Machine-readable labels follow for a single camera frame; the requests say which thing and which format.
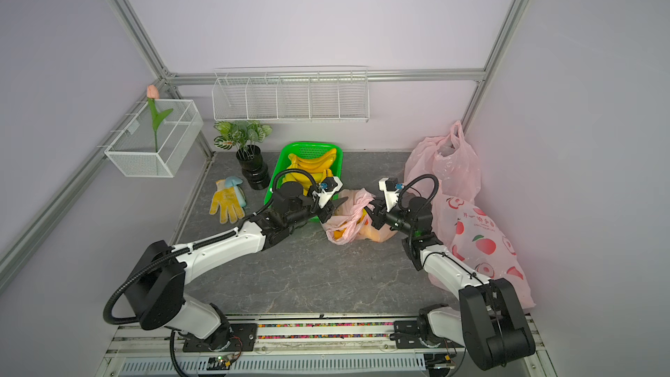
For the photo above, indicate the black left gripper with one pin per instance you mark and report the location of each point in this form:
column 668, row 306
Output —
column 328, row 210

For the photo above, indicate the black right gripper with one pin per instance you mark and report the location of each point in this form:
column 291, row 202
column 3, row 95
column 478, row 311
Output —
column 379, row 213

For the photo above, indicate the orange-yellow banana bunch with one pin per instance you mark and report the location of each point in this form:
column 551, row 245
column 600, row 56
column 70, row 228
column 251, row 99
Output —
column 344, row 233

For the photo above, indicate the pink peach printed bag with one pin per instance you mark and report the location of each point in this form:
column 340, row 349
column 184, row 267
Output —
column 473, row 237

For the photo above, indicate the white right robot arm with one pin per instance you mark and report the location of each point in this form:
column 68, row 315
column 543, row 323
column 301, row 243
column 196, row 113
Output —
column 489, row 321

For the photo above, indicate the yellow banana bunch in basket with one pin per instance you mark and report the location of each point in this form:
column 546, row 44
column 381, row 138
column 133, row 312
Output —
column 319, row 168

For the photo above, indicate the plain pink plastic bag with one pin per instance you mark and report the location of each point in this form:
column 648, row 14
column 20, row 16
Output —
column 452, row 160

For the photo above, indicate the green plastic basket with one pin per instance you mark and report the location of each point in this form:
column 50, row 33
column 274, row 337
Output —
column 309, row 151

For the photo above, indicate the black ceramic vase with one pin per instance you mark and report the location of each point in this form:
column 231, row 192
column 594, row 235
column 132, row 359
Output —
column 254, row 168

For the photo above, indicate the yellow knitted work glove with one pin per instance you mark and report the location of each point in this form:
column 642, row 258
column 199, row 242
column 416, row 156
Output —
column 224, row 204

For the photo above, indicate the green variegated artificial plant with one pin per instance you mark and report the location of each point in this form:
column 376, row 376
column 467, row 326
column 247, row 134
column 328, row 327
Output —
column 242, row 135

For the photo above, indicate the artificial pink tulip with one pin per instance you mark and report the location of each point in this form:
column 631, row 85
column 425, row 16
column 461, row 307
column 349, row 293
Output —
column 157, row 116

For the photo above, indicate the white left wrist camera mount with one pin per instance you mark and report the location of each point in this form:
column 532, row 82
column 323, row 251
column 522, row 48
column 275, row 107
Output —
column 326, row 190

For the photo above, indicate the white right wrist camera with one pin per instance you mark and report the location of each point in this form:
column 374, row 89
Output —
column 391, row 189

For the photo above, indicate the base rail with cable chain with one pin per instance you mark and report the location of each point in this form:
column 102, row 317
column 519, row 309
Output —
column 291, row 345

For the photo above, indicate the white wire wall shelf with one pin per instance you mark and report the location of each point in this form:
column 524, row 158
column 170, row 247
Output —
column 290, row 94

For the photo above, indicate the white wire wall basket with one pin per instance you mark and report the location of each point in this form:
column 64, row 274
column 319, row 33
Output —
column 132, row 150

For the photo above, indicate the aluminium frame profile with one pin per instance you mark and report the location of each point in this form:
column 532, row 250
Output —
column 29, row 240

